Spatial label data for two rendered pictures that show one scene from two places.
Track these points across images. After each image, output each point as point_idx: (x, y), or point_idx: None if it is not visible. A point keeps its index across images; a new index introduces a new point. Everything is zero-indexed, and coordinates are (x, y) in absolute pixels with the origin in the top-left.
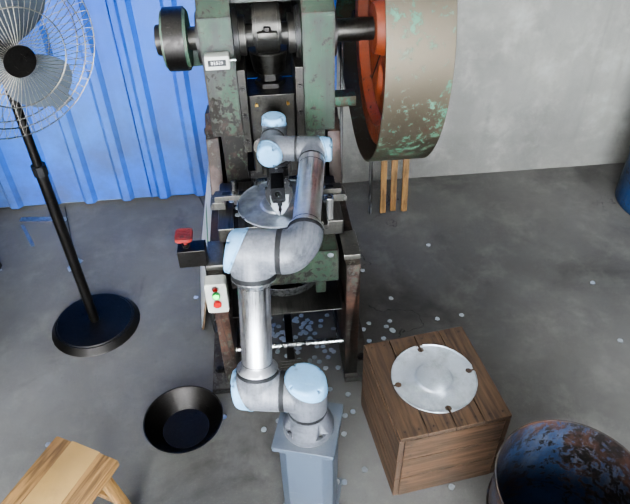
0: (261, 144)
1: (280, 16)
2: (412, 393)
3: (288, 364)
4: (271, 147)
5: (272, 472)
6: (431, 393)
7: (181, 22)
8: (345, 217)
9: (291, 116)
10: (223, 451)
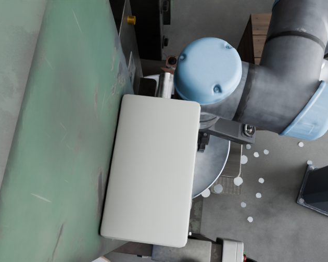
0: (313, 118)
1: None
2: (323, 79)
3: (217, 183)
4: None
5: (292, 218)
6: (325, 64)
7: None
8: None
9: (133, 35)
10: (266, 259)
